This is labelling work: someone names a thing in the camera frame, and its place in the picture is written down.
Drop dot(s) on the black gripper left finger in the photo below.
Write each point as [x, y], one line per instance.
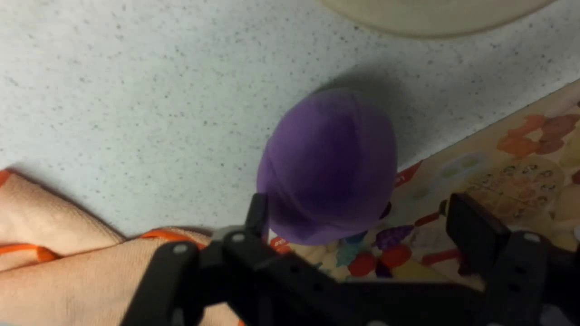
[174, 273]

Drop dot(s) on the colourful printed cardboard box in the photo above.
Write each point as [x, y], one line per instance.
[513, 170]

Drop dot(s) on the purple plush toy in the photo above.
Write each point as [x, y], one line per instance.
[326, 164]

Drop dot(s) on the peach cloth with orange trim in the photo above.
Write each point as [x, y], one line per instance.
[65, 273]

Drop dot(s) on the cream ceramic bowl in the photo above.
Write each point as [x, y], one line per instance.
[435, 16]

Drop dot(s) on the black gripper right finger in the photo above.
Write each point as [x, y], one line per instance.
[518, 273]

